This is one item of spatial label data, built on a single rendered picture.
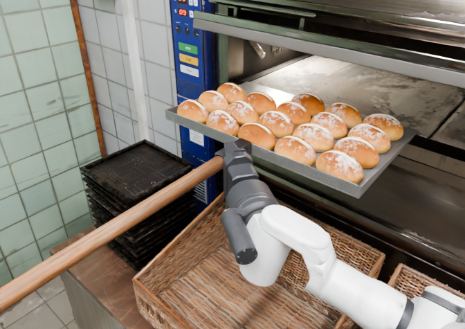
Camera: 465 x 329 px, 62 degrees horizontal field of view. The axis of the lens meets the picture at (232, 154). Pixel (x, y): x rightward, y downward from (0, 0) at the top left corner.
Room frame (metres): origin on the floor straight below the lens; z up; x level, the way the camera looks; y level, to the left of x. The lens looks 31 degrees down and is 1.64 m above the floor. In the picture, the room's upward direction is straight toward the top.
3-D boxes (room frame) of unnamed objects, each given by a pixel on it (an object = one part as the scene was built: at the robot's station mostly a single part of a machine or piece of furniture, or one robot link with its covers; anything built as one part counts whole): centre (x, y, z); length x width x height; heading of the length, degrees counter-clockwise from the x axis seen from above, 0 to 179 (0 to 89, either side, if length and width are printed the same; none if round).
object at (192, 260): (0.78, -0.06, 0.72); 0.56 x 0.49 x 0.28; 48
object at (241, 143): (0.73, 0.00, 1.20); 0.09 x 0.04 x 0.03; 140
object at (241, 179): (0.59, -0.02, 1.20); 0.12 x 0.10 x 0.13; 15
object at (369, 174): (0.90, -0.15, 1.19); 0.55 x 0.36 x 0.03; 50
